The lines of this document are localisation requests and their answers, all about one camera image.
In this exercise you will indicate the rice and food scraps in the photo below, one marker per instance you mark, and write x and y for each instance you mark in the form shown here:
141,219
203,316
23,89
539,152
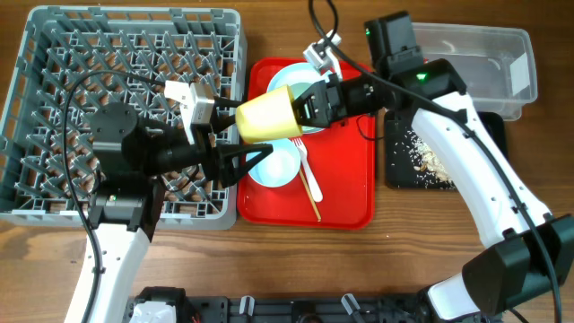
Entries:
430,161

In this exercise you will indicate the white plastic fork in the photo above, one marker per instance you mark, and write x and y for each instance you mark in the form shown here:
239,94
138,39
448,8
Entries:
314,188

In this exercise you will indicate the grey dishwasher rack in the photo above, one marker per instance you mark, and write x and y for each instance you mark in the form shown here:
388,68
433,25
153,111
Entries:
74,60

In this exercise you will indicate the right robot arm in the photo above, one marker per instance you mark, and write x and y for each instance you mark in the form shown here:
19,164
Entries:
526,250

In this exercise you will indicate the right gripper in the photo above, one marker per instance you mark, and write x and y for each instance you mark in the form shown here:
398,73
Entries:
330,91

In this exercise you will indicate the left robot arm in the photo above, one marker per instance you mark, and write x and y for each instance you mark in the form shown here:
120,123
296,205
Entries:
126,204

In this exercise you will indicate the small light blue bowl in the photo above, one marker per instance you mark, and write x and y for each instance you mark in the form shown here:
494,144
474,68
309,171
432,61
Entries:
278,168

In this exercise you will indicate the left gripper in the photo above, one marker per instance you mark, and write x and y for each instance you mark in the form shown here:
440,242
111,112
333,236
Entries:
215,167

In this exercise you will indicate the large light blue plate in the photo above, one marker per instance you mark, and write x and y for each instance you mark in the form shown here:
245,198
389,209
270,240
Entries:
299,77

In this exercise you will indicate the wooden chopstick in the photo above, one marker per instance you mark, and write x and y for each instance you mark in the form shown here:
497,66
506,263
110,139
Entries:
308,192

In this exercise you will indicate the black tray bin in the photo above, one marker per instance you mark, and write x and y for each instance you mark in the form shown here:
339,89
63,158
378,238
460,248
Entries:
392,126

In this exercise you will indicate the yellow plastic cup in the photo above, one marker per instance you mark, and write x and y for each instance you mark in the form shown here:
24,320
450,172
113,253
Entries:
268,117

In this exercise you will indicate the clear plastic bin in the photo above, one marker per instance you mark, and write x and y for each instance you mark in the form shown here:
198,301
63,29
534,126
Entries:
497,64

